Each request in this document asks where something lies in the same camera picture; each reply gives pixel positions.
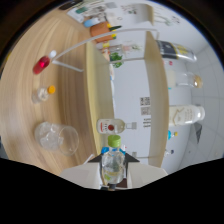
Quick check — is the clear bottle green cap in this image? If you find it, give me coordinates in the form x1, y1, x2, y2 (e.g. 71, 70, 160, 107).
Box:
100, 134, 127, 185

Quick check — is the clear bottle orange cap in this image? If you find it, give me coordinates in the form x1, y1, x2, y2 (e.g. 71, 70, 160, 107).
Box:
31, 85, 57, 105

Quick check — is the red liquid bottle white cap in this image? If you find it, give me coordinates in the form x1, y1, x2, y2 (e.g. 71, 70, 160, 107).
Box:
32, 50, 58, 76

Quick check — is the clear glass cup with ice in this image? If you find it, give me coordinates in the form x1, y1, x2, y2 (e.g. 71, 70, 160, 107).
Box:
33, 121, 80, 157

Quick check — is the white stand with teal cup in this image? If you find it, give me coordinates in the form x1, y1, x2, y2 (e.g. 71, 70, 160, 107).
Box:
68, 4, 91, 18

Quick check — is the clear bottle blue cap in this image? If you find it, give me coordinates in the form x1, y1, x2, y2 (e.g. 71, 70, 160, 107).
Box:
163, 148, 175, 157

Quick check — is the clear bottle red label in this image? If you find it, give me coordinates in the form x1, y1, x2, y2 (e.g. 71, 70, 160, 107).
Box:
96, 117, 138, 135

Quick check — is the large white bottle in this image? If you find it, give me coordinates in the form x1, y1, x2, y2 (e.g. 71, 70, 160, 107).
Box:
168, 104, 206, 127

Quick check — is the two-tier wooden shelf rack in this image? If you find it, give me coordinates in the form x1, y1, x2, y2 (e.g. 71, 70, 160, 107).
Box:
51, 28, 171, 168

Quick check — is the glass bottle cork lid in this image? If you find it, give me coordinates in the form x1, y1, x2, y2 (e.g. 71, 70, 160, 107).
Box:
165, 68, 204, 89

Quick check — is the green potted plant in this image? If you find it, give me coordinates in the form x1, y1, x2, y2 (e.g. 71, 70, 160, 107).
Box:
109, 51, 124, 69

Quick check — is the tall black silver can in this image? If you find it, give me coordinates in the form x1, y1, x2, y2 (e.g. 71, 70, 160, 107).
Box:
156, 39, 198, 63

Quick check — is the orange pot with toys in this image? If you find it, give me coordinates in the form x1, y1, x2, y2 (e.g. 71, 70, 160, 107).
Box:
89, 22, 116, 38

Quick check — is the small white blue jar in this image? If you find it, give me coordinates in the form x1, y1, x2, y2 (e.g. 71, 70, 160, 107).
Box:
83, 18, 100, 28

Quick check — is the wooden wall shelf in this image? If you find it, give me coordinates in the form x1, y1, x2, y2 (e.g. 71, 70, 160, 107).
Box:
134, 3, 156, 26

